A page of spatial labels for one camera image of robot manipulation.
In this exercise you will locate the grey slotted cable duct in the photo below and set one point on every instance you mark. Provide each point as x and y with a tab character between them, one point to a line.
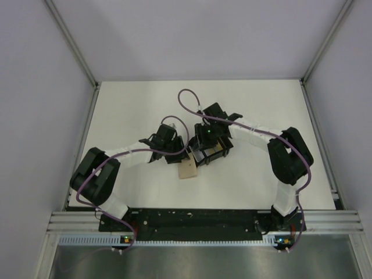
121	241

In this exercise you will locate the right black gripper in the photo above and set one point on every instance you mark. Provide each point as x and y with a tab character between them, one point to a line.
200	140

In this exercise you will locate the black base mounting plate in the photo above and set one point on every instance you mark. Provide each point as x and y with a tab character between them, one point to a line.
154	224

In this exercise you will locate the beige card stack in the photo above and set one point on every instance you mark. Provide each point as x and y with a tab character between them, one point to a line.
187	168

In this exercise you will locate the left aluminium corner post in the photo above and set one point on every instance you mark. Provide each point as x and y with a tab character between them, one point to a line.
70	42

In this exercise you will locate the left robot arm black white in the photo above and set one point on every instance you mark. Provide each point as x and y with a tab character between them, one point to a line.
96	175

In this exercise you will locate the right aluminium corner post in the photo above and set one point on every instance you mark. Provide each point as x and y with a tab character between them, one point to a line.
328	39

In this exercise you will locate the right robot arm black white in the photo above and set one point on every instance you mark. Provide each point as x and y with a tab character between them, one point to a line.
289	155

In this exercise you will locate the aluminium frame rail front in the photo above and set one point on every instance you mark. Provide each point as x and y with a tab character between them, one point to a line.
317	222

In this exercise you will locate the aluminium corner post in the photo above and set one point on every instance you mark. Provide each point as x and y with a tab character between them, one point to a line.
70	42
328	39

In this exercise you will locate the black card holder box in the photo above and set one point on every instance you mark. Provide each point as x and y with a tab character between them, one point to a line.
205	157

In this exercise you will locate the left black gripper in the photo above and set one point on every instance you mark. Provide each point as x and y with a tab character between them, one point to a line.
177	158

